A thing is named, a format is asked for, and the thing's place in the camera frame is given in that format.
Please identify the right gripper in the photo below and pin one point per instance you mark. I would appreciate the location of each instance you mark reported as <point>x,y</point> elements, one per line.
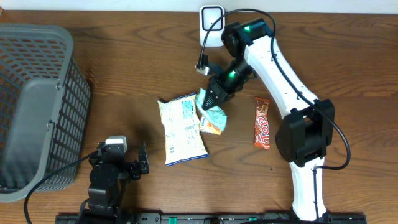
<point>222,93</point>

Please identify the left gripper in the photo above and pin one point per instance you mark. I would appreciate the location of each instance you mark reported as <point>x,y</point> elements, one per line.
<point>134,170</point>

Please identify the light blue wipes packet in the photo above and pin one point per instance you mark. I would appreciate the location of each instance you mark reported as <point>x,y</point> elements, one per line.
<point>215,115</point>

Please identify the small orange tissue pack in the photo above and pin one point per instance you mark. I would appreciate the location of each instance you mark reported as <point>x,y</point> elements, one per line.
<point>206,127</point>

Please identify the white printed refill pouch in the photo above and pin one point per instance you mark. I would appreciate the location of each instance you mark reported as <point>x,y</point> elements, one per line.
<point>183,140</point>

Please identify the red Top chocolate bar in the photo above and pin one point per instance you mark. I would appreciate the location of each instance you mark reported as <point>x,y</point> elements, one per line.
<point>261,125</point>

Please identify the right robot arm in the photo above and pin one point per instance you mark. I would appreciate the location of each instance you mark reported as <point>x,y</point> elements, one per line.
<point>307,122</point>

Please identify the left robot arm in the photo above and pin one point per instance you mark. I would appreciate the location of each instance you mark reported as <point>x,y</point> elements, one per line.
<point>108,181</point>

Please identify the white barcode scanner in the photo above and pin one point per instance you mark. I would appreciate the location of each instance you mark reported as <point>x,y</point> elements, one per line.
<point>208,15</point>

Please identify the grey plastic mesh basket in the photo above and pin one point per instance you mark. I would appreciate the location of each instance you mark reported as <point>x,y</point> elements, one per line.
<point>45,101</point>

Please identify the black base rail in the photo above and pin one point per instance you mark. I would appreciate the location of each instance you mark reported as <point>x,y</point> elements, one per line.
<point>155,218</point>

